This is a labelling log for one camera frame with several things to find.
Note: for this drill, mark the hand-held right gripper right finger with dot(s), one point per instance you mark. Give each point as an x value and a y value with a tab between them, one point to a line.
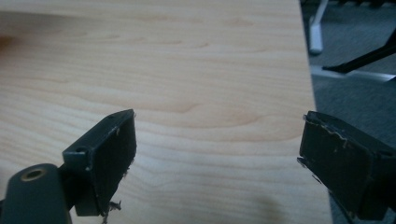
339	161

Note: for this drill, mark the white floor bar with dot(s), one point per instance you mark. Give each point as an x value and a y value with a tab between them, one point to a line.
355	74

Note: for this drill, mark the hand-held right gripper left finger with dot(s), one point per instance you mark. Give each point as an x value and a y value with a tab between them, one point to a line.
102	161

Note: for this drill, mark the white stand leg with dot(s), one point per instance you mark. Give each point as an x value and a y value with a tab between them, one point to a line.
316	34

